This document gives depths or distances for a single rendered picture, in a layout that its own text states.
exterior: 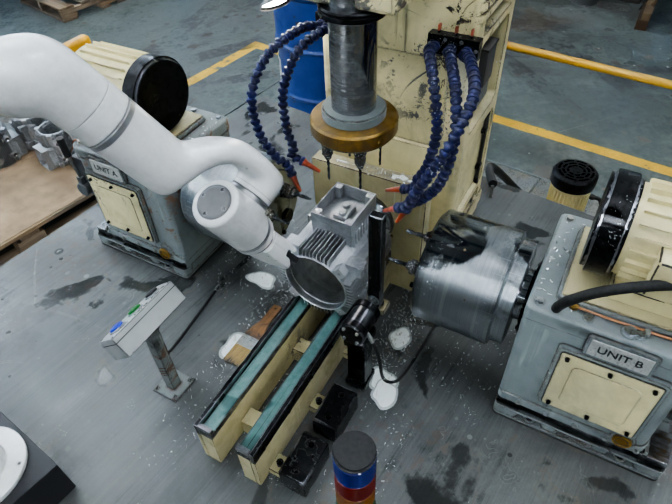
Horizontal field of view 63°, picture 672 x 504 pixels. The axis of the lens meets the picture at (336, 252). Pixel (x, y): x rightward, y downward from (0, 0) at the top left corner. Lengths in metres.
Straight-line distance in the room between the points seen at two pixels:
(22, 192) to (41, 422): 2.07
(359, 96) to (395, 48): 0.22
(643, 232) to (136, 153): 0.77
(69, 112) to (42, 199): 2.48
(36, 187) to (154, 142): 2.56
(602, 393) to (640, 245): 0.30
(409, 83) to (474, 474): 0.84
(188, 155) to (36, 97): 0.21
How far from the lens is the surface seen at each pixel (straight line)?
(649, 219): 0.99
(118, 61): 1.45
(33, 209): 3.22
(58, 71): 0.78
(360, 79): 1.07
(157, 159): 0.84
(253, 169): 0.92
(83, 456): 1.37
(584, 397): 1.17
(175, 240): 1.51
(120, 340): 1.15
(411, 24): 1.23
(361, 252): 1.22
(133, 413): 1.38
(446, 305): 1.13
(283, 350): 1.29
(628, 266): 1.02
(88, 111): 0.79
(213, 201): 0.92
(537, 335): 1.09
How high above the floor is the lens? 1.93
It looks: 45 degrees down
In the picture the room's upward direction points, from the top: 3 degrees counter-clockwise
